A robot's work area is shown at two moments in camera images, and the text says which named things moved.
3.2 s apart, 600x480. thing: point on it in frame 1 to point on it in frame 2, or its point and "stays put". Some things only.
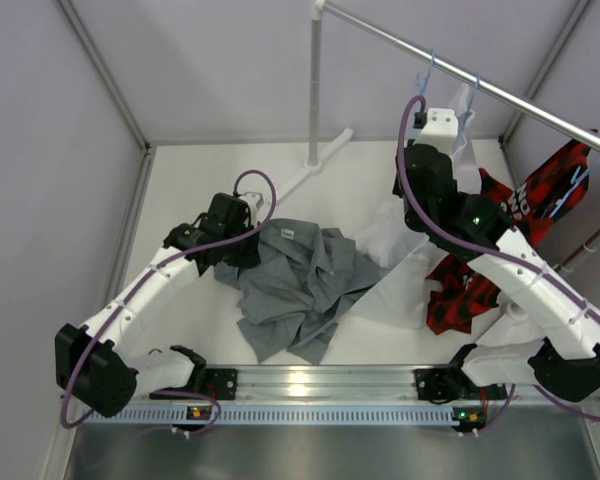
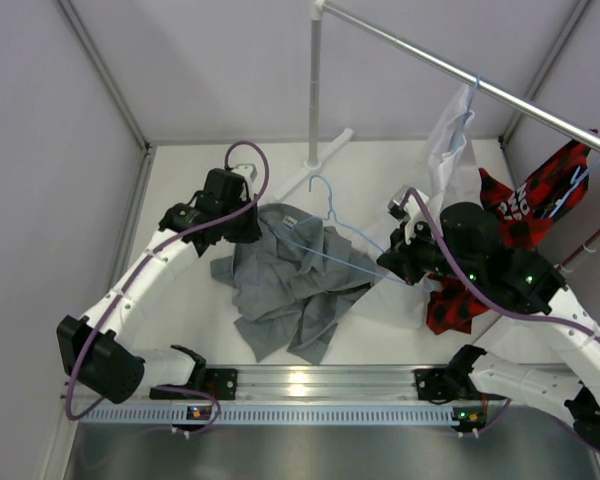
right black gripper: (397, 188) to (400, 257)
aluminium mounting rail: (323, 383) stays put
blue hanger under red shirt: (576, 182) stays put
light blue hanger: (418, 77) to (327, 215)
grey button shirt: (300, 292) stays put
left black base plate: (221, 383) stays put
